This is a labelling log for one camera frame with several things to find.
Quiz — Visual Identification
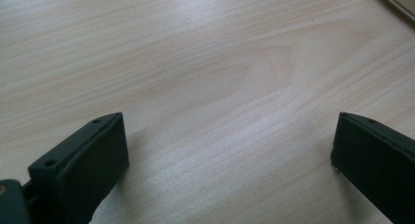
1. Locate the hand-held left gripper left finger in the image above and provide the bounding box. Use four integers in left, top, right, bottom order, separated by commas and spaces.
23, 112, 130, 224

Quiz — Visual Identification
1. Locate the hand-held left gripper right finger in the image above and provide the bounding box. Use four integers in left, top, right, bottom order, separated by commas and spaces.
330, 112, 415, 224

